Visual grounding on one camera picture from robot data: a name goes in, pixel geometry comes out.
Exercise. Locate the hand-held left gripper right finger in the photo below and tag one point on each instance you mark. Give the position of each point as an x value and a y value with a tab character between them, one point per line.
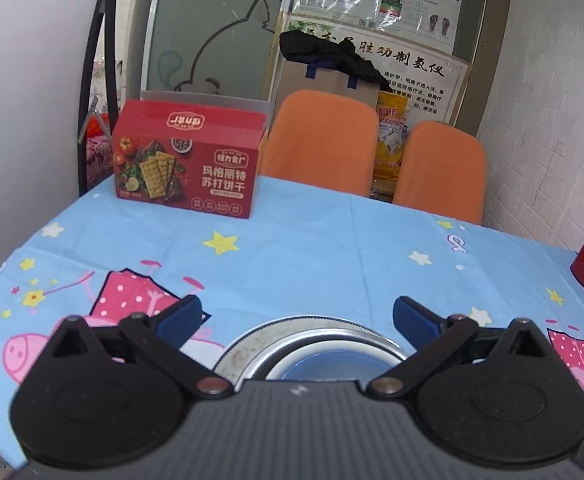
414	320

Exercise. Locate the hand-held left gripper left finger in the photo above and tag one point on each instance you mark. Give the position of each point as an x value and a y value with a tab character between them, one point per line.
179	317

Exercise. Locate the white plate with blue rim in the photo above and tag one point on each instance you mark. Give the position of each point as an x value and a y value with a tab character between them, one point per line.
232	355

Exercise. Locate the stainless steel bowl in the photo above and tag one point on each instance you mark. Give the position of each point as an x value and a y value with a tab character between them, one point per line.
332	334

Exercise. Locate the blue plastic bowl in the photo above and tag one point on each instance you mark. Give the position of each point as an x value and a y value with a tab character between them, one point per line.
332	367

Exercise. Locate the red cracker box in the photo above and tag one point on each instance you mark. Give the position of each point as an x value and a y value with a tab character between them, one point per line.
187	175

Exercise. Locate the orange chair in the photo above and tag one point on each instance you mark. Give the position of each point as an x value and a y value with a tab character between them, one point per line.
442	175
322	140

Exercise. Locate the floral cloth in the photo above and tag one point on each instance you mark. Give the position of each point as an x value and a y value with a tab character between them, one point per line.
97	160

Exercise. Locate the yellow plastic bag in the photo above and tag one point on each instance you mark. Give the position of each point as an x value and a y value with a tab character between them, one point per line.
389	140

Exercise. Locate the white text poster board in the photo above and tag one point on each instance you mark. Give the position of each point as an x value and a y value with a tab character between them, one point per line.
422	77

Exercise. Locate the brown paper bag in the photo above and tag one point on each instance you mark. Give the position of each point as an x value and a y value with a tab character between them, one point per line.
312	85

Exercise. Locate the black cloth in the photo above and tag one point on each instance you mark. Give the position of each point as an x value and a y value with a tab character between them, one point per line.
317	47

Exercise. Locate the frosted glass door with cartoon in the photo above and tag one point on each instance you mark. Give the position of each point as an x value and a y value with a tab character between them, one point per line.
197	20

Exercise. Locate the black metal frame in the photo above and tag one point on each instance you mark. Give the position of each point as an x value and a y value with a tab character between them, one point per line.
103	35

